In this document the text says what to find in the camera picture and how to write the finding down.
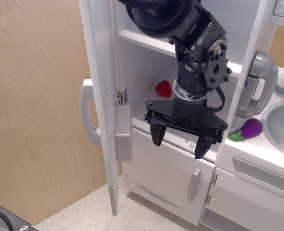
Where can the purple toy eggplant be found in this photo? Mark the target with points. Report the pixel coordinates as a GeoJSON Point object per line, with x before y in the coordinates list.
{"type": "Point", "coordinates": [250, 129]}

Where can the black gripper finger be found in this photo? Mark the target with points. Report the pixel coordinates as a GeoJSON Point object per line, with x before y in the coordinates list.
{"type": "Point", "coordinates": [203, 145]}
{"type": "Point", "coordinates": [157, 130]}

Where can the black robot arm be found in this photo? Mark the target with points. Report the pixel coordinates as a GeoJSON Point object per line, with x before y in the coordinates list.
{"type": "Point", "coordinates": [200, 46]}

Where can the grey fridge door handle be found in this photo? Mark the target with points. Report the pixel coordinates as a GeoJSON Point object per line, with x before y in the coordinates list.
{"type": "Point", "coordinates": [86, 96]}

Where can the white upper shelf unit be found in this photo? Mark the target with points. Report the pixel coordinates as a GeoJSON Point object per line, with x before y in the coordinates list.
{"type": "Point", "coordinates": [282, 12]}

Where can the grey freezer door handle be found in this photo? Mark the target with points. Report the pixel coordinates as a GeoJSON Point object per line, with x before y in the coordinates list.
{"type": "Point", "coordinates": [193, 182]}

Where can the grey toy sink basin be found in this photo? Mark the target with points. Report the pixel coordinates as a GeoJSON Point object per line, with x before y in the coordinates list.
{"type": "Point", "coordinates": [273, 125]}

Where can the grey ice dispenser panel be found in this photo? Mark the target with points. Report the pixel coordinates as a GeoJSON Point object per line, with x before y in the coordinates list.
{"type": "Point", "coordinates": [123, 133]}

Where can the silver door hinge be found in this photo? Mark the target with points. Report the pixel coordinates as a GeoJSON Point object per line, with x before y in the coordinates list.
{"type": "Point", "coordinates": [123, 97]}

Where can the white fridge door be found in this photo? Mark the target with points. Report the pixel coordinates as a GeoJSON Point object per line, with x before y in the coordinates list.
{"type": "Point", "coordinates": [99, 38]}

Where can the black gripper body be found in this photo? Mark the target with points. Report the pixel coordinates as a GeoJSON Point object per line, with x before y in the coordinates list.
{"type": "Point", "coordinates": [193, 119]}

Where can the white lower freezer door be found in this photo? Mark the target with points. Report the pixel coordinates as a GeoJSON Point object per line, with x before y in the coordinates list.
{"type": "Point", "coordinates": [162, 175]}

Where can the grey vent grille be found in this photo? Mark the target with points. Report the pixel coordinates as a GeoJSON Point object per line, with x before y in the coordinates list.
{"type": "Point", "coordinates": [259, 175]}

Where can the grey toy telephone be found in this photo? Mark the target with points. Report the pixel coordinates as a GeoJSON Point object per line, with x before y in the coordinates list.
{"type": "Point", "coordinates": [259, 86]}

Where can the red toy strawberry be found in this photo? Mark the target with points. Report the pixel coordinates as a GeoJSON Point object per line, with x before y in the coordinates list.
{"type": "Point", "coordinates": [163, 88]}

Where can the black equipment box with cable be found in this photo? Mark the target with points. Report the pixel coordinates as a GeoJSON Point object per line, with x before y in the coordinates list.
{"type": "Point", "coordinates": [11, 222]}

